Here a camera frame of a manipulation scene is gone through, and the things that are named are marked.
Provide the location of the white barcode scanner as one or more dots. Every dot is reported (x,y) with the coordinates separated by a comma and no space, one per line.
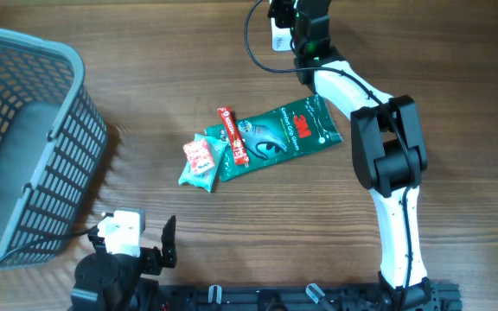
(280,37)

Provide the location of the green 3M gloves packet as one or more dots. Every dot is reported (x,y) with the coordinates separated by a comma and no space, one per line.
(297,129)

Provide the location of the white teal wipes packet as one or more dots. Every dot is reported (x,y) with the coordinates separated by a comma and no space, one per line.
(206,180)

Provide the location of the grey black plastic basket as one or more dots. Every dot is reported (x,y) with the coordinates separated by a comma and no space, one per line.
(52,138)

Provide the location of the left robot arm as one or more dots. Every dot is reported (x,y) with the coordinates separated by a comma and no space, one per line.
(105,281)

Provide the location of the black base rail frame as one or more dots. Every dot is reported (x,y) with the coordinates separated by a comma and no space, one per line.
(275,298)

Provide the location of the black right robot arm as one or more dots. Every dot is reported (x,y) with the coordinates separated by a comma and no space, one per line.
(389,158)

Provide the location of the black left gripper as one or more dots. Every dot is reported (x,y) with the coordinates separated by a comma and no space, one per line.
(154,263)

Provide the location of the orange red tissue packet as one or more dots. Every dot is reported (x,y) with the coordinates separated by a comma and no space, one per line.
(199,156)

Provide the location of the red Nescafe coffee stick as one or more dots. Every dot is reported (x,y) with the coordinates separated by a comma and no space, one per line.
(240,155)

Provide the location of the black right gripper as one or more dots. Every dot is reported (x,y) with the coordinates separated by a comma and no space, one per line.
(278,9)

